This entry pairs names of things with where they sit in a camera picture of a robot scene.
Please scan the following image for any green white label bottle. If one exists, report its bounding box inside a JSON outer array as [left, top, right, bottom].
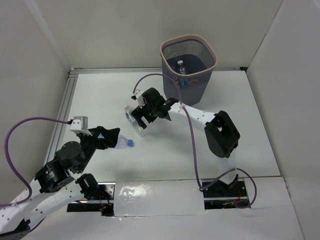
[[124, 105, 147, 137]]

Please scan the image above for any crushed blue cap bottle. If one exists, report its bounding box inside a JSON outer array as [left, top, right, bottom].
[[112, 134, 135, 150]]

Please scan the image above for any blue label water bottle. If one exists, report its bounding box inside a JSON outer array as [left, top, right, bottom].
[[176, 60, 189, 88]]

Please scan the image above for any orange juice bottle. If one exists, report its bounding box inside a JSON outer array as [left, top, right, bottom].
[[188, 79, 200, 87]]

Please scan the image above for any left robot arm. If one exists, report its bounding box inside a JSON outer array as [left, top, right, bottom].
[[0, 126, 120, 240]]

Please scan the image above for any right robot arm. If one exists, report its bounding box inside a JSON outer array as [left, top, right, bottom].
[[128, 87, 240, 196]]

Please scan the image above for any grey mesh waste bin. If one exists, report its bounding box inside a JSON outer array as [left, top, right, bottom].
[[160, 34, 218, 106]]

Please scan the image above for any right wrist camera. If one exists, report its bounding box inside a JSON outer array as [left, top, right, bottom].
[[131, 88, 145, 109]]

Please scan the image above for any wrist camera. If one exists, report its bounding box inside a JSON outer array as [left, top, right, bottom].
[[131, 88, 145, 109], [69, 116, 92, 136]]

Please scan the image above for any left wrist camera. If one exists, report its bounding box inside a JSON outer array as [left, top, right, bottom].
[[69, 116, 92, 136]]

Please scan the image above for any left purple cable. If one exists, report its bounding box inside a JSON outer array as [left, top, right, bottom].
[[0, 116, 73, 232]]

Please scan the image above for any aluminium frame rail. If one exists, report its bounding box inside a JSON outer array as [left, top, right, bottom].
[[39, 66, 247, 182]]

